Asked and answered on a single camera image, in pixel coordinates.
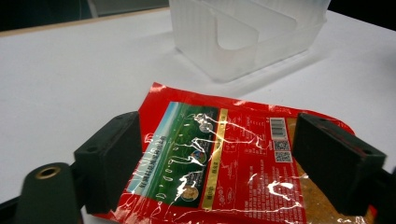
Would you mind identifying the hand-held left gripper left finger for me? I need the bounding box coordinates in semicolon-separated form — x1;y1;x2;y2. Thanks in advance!
73;110;144;215

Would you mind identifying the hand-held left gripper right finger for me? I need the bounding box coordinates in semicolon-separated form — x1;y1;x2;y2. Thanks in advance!
291;112;388;217

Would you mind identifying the red food packet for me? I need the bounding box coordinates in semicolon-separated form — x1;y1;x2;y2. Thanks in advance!
96;81;376;224

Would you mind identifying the translucent plastic organizer box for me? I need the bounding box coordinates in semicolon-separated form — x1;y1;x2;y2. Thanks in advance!
168;0;332;84

